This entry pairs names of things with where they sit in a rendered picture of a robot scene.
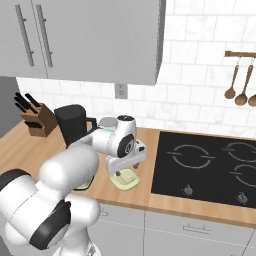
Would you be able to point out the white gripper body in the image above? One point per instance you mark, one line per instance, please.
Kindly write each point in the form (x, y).
(125, 160)

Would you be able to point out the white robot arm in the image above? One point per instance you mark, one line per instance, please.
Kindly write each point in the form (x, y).
(66, 166)

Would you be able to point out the pale green blender lid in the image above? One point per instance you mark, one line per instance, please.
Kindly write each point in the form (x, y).
(126, 180)

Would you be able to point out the black blender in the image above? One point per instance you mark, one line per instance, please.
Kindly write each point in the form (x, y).
(71, 123)

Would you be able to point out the grey round object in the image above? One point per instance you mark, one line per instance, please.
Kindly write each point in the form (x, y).
(107, 122)

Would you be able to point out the grey hob knob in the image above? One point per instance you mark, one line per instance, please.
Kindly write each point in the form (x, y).
(241, 198)
(188, 190)

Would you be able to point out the grey drawer front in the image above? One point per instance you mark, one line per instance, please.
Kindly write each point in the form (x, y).
(123, 233)
(166, 240)

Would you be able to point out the black hob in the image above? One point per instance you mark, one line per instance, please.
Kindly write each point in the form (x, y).
(216, 180)

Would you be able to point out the wooden knife block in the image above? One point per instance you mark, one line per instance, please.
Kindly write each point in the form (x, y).
(41, 121)

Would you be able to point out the wooden hanging spoon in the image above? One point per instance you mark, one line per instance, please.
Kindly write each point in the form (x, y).
(230, 91)
(241, 98)
(252, 100)

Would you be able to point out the dark grey tall unit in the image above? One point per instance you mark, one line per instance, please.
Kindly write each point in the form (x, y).
(7, 103)

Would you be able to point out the grey wall socket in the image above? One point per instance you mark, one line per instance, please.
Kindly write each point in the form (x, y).
(121, 91)

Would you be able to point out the grey wall cupboard door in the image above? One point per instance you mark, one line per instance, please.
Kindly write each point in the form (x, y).
(13, 36)
(103, 36)

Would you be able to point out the wooden wall rail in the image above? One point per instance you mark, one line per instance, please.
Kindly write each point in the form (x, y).
(240, 53)

